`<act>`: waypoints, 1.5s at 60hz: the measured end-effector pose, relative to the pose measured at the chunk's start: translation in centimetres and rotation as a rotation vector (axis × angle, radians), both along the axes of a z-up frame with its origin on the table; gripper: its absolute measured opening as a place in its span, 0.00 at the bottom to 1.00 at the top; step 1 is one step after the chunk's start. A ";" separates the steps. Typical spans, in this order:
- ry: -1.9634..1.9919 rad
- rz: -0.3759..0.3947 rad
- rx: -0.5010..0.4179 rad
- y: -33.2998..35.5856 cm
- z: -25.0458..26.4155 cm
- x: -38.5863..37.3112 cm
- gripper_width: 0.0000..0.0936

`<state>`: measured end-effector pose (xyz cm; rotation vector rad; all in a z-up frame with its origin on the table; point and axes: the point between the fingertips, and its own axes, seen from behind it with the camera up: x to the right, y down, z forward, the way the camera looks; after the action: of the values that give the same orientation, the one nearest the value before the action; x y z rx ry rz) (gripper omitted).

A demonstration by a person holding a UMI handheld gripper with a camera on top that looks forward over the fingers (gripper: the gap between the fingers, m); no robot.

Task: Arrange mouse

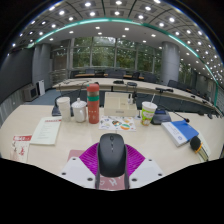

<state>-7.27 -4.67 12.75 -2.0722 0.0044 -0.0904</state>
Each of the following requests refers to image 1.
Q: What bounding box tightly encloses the grey box monitor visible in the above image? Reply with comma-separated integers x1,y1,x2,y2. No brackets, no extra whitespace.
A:
22,83,39,102

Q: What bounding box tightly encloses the cream cardboard box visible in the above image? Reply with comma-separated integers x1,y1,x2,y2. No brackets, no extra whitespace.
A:
103,91,139,118

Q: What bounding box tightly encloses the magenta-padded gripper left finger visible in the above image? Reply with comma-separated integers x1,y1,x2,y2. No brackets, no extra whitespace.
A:
58,142,102,190

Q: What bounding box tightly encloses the black conference microphone unit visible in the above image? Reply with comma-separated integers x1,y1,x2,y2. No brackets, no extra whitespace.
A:
150,105,190,126
51,83,75,117

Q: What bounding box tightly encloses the black handheld microphone yellow ring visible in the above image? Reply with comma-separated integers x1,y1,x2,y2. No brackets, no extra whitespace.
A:
189,135,209,163

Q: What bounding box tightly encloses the pink printed mouse pad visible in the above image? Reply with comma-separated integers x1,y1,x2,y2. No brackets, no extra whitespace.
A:
67,149,127,191

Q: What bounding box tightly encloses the blue and white book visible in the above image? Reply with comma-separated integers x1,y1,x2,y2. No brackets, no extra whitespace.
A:
161,119,200,148

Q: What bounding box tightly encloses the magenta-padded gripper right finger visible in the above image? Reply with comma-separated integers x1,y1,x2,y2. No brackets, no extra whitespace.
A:
124,143,165,190

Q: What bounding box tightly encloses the white green paper cup with straw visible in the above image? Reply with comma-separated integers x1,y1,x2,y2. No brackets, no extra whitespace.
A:
140,93,158,127

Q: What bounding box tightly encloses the curved beige conference desk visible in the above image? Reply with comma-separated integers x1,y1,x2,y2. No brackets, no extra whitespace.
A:
52,77,221,111

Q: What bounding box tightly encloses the group of ceiling lights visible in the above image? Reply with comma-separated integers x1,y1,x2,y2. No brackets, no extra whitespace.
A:
11,0,224,84

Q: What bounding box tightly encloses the white standing panel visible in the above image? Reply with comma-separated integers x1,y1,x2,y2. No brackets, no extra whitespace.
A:
35,79,46,97

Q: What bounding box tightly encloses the white lidded mug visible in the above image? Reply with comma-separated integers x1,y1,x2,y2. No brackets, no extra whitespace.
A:
71,97,88,124

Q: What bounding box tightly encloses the black computer mouse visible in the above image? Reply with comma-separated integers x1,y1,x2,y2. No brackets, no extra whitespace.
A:
97,132,128,178

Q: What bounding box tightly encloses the red and white pamphlet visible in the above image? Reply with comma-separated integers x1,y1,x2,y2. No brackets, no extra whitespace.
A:
9,134,33,164

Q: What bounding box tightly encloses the red bottle with green band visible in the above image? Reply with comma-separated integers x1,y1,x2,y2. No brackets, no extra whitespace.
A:
86,83,101,125

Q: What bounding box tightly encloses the white paper with text lines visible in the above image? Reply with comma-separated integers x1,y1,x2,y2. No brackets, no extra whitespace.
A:
196,129,212,163

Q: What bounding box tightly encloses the white printed paper sheet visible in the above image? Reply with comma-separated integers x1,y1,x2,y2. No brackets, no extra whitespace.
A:
29,116,63,146

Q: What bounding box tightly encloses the white paper cup stack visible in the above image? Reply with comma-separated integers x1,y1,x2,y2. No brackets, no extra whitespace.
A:
56,96,72,123

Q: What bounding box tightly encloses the colourful sticker sheet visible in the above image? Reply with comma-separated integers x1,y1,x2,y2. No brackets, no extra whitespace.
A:
98,115,137,133

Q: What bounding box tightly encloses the group of dark office chairs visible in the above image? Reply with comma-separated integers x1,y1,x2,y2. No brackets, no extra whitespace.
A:
69,68,214,98

